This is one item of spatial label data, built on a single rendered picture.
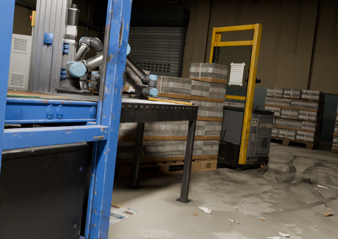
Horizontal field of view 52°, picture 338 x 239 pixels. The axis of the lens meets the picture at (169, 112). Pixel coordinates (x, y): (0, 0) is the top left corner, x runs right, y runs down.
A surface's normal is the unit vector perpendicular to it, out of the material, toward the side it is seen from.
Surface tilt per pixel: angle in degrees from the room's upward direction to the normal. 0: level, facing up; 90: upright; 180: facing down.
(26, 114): 90
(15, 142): 90
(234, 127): 90
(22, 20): 90
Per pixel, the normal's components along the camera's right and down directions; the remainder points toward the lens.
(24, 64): 0.11, 0.07
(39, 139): 0.88, 0.12
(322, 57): -0.47, 0.00
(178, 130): 0.65, 0.11
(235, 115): -0.75, -0.05
